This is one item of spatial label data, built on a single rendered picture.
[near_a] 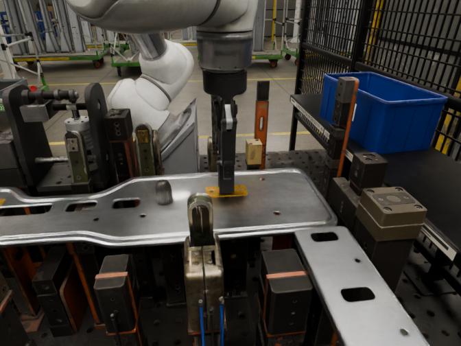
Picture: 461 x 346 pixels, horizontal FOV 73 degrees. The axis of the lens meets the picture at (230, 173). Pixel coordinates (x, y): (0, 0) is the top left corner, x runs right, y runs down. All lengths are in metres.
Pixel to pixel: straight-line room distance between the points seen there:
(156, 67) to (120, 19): 0.88
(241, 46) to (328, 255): 0.35
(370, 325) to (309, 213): 0.24
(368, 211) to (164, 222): 0.36
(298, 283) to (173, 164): 0.80
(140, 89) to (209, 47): 0.77
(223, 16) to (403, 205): 0.41
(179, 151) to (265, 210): 0.63
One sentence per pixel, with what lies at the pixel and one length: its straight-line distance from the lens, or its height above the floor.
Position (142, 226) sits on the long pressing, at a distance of 0.59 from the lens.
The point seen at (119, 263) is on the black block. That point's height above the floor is 0.99.
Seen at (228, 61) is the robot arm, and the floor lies 1.27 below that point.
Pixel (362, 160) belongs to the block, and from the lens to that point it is 0.67.
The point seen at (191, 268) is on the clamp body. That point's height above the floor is 1.04.
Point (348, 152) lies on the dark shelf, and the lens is 0.83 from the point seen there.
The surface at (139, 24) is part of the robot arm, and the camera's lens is 0.38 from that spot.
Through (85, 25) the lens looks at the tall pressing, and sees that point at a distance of 10.03.
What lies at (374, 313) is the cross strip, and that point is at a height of 1.00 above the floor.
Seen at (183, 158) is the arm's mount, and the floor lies 0.83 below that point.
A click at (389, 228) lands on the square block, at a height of 1.03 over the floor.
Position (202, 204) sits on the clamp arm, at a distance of 0.43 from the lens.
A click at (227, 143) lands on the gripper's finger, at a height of 1.14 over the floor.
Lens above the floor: 1.36
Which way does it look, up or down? 29 degrees down
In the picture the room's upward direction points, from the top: straight up
